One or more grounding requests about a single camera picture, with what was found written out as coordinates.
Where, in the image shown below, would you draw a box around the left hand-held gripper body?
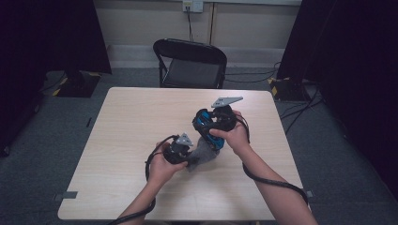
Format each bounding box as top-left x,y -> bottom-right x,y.
162,132 -> 194,166

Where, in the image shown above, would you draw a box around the black floor cable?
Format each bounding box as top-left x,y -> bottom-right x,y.
224,61 -> 282,84

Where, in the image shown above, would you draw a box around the left hand-held gripper black cable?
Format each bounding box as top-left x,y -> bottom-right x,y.
107,134 -> 180,225

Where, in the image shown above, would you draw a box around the black power cable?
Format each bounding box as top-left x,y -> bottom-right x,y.
186,7 -> 194,42

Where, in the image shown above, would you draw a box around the person's right hand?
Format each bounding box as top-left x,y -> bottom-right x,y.
208,111 -> 252,156

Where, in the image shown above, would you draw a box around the black stand base yellow stripes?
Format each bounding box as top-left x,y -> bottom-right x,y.
267,77 -> 312,102
52,70 -> 102,98

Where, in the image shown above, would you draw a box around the black curtain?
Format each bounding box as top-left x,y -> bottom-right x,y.
276,0 -> 398,201
0,0 -> 113,158

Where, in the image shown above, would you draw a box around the white wall outlet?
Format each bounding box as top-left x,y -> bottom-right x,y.
182,0 -> 205,13

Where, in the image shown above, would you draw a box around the black folding chair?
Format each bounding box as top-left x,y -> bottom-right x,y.
152,37 -> 228,90

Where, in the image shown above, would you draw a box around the right hand-held gripper black cable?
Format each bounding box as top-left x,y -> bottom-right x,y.
236,112 -> 310,206

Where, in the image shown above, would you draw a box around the person's left hand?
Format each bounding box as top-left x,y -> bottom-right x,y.
146,142 -> 188,188

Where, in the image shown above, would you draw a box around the bundle of black floor cables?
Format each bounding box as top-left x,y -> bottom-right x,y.
279,83 -> 324,136

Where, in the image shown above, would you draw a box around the gray fuzzy cloth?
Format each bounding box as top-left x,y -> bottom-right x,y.
186,137 -> 222,173

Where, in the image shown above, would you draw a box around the blue and black toy car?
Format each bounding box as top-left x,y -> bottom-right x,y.
191,108 -> 226,152

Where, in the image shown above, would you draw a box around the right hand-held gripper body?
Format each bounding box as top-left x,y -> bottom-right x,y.
210,96 -> 244,131

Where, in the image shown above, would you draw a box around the hand-held gripper black cable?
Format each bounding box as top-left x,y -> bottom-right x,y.
236,112 -> 310,206
107,134 -> 180,225

